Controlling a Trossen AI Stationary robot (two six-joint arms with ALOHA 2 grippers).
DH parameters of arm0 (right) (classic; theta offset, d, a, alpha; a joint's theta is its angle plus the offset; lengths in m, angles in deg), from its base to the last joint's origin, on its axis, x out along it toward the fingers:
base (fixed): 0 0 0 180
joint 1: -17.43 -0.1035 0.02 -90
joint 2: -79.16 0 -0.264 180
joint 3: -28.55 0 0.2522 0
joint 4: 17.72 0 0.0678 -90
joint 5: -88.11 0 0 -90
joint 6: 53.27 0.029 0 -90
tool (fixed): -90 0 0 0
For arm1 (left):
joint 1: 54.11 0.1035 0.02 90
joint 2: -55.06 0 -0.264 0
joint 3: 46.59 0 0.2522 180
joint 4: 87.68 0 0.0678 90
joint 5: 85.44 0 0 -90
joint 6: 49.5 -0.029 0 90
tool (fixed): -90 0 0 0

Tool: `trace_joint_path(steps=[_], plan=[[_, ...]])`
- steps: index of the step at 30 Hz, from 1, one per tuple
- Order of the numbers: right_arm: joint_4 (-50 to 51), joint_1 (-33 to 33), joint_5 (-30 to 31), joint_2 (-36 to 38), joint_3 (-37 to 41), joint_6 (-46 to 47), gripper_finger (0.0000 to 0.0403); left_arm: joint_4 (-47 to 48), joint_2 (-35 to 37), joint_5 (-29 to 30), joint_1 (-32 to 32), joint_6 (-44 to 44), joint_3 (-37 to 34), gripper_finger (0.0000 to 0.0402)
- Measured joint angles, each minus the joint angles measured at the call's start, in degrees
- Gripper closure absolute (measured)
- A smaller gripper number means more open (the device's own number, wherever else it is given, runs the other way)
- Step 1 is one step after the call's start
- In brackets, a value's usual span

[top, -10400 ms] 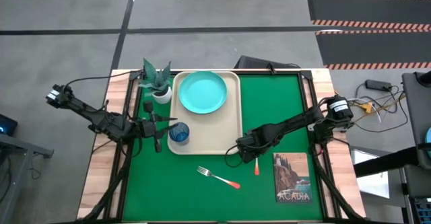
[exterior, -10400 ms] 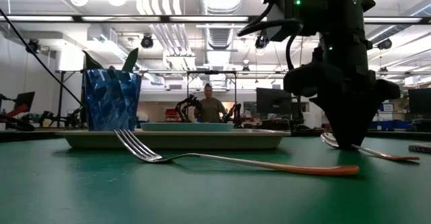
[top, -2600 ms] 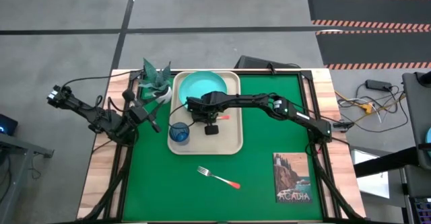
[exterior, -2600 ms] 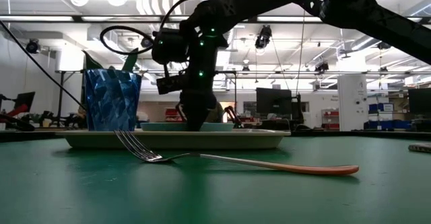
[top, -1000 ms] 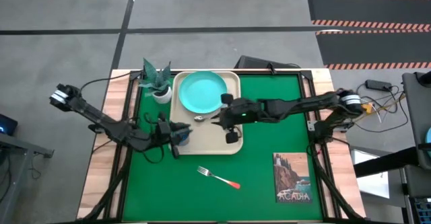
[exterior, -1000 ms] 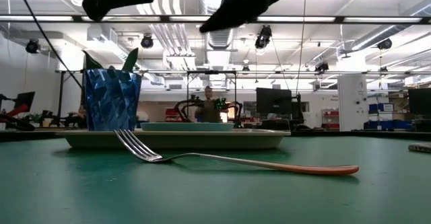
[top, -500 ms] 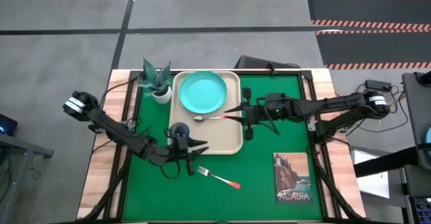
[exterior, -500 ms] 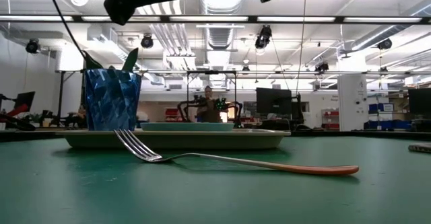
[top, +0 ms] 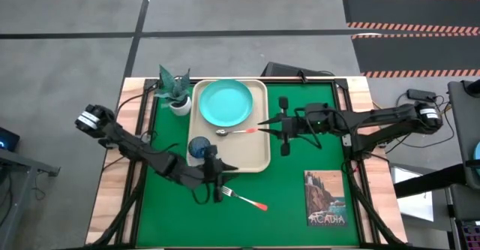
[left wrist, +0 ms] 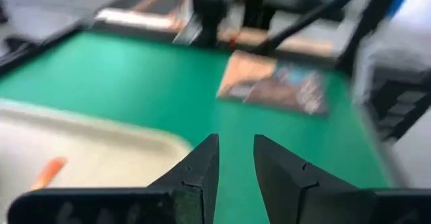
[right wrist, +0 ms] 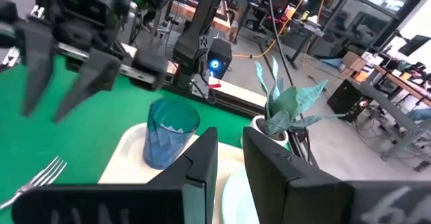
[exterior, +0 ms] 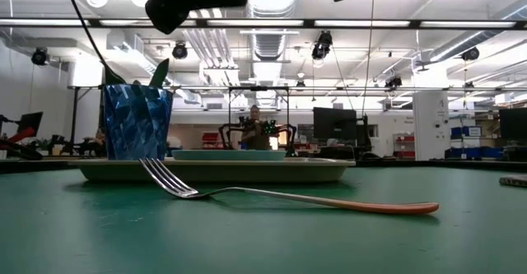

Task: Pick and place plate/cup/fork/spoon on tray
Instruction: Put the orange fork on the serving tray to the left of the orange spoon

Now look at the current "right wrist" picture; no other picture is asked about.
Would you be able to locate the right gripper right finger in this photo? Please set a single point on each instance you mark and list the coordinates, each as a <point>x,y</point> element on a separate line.
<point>276,183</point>

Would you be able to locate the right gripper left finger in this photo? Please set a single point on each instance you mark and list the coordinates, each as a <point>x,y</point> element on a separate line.
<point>195,170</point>

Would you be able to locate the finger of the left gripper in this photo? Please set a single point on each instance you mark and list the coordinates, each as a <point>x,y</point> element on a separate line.
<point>97,72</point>
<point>37,56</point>

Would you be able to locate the blue translucent cup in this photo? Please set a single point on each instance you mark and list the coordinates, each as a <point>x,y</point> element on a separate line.
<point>168,140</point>

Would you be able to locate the teal plastic plate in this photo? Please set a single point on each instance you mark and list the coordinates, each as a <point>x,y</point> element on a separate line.
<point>235,204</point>

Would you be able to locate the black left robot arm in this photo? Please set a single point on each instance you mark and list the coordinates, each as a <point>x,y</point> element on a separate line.
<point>198,32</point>

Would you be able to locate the beige plastic tray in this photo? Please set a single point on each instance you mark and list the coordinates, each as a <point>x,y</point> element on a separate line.
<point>128,170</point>

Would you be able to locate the green felt mat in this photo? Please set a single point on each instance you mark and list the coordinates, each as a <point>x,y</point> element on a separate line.
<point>84,143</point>

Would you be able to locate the artificial plant white pot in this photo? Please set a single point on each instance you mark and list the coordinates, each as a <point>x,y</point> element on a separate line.
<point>286,106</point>

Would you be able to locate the red tag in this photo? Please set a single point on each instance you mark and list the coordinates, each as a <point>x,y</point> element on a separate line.
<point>215,85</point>

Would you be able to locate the black computer blue light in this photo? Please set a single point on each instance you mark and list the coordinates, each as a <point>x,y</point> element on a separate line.
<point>219,64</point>

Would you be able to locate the wooden workbench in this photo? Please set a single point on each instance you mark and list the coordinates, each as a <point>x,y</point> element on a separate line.
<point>215,22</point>

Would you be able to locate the cardboard box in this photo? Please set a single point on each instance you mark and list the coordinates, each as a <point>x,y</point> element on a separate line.
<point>352,61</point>

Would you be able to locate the person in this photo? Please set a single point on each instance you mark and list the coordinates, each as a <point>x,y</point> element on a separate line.
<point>421,114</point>

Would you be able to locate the wooden top desk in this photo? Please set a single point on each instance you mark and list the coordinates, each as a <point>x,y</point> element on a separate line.
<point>404,86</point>

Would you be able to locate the black monitor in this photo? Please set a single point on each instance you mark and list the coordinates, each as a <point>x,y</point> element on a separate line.
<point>415,44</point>

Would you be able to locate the grey desk frame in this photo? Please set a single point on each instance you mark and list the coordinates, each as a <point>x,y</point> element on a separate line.
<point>390,111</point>

